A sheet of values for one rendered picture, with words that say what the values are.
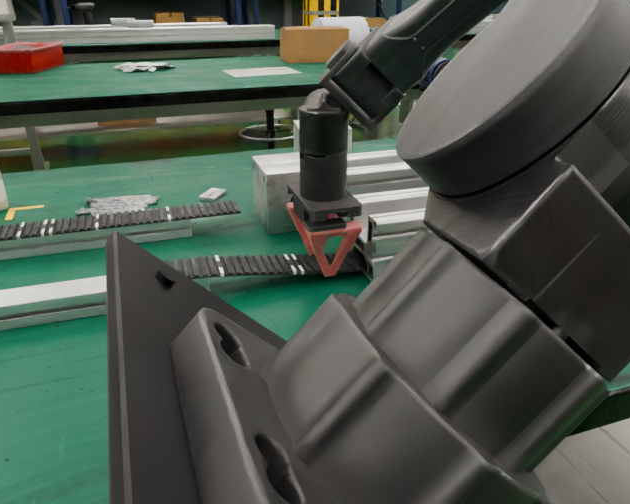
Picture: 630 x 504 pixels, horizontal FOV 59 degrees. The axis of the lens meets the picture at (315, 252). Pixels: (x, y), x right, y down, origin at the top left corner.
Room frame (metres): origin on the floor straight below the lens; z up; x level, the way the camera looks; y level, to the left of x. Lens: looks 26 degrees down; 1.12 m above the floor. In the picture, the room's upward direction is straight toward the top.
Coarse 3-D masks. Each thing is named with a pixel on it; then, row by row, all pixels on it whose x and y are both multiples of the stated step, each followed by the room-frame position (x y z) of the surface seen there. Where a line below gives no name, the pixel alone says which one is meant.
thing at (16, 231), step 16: (160, 208) 0.78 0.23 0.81; (176, 208) 0.79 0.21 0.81; (192, 208) 0.79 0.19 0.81; (208, 208) 0.78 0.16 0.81; (224, 208) 0.78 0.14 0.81; (16, 224) 0.72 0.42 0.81; (32, 224) 0.72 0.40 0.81; (48, 224) 0.73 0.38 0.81; (64, 224) 0.73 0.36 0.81; (80, 224) 0.72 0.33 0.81; (96, 224) 0.72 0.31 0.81; (112, 224) 0.72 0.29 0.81; (128, 224) 0.72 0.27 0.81; (0, 240) 0.67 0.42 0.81
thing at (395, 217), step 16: (384, 192) 0.71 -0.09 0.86; (400, 192) 0.71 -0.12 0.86; (416, 192) 0.71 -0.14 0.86; (368, 208) 0.68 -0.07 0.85; (384, 208) 0.69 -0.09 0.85; (400, 208) 0.70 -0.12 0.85; (416, 208) 0.70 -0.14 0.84; (368, 224) 0.63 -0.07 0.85; (384, 224) 0.61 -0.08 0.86; (400, 224) 0.62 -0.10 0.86; (416, 224) 0.62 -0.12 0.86; (368, 240) 0.63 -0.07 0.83; (384, 240) 0.61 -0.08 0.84; (400, 240) 0.62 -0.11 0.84; (368, 256) 0.63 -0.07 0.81; (384, 256) 0.62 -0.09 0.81; (368, 272) 0.62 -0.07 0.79
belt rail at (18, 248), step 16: (144, 224) 0.74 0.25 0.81; (160, 224) 0.74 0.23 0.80; (176, 224) 0.75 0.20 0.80; (16, 240) 0.68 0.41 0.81; (32, 240) 0.69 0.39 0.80; (48, 240) 0.70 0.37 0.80; (64, 240) 0.70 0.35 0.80; (80, 240) 0.71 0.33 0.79; (96, 240) 0.72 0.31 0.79; (144, 240) 0.73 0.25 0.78; (0, 256) 0.68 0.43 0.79; (16, 256) 0.68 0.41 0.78
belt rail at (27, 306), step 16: (16, 288) 0.55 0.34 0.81; (32, 288) 0.55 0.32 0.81; (48, 288) 0.55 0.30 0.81; (64, 288) 0.55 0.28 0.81; (80, 288) 0.55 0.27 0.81; (96, 288) 0.55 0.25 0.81; (208, 288) 0.58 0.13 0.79; (0, 304) 0.51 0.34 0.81; (16, 304) 0.51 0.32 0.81; (32, 304) 0.52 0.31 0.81; (48, 304) 0.52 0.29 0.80; (64, 304) 0.53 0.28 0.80; (80, 304) 0.53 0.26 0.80; (96, 304) 0.54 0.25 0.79; (0, 320) 0.51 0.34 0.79; (16, 320) 0.51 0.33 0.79; (32, 320) 0.51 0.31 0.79; (48, 320) 0.52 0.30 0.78; (64, 320) 0.52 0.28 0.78
